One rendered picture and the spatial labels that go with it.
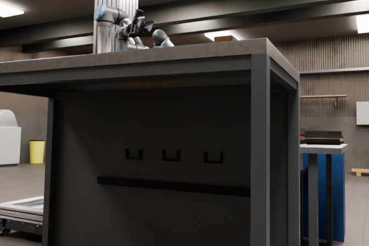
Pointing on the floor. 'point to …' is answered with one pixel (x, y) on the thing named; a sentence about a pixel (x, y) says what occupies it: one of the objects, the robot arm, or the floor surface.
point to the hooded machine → (9, 139)
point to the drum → (37, 151)
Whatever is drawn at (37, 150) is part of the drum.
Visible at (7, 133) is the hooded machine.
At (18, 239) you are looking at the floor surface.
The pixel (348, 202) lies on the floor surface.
